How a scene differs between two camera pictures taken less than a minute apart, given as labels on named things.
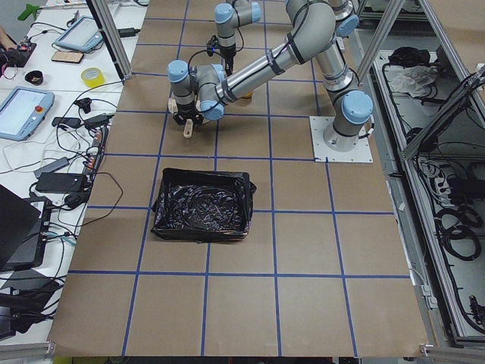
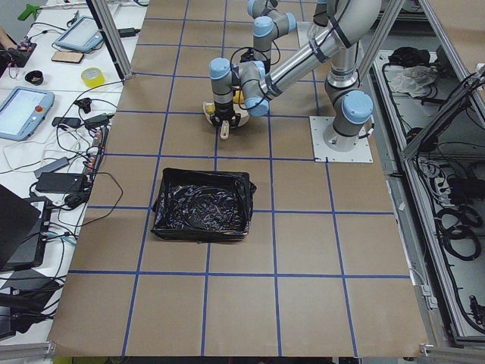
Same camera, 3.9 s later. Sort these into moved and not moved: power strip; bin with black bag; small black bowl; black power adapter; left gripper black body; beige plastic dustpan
Moved: left gripper black body; beige plastic dustpan
Not moved: black power adapter; bin with black bag; power strip; small black bowl
